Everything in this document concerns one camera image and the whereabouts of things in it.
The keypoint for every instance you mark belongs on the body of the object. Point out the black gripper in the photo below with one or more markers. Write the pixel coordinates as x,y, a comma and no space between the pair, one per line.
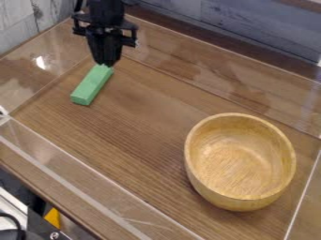
126,31

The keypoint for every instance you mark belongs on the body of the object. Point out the green rectangular block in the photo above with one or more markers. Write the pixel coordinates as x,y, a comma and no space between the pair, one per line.
90,86

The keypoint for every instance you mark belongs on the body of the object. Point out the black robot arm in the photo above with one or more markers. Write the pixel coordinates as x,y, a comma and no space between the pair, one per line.
108,12

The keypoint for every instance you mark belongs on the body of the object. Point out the brown wooden bowl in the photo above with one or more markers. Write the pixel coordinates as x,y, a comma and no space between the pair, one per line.
240,161

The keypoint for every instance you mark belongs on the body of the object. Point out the clear acrylic tray walls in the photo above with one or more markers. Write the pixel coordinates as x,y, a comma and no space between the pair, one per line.
106,161

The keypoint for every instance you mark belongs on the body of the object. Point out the yellow warning label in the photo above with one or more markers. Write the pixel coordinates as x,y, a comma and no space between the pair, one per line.
53,218

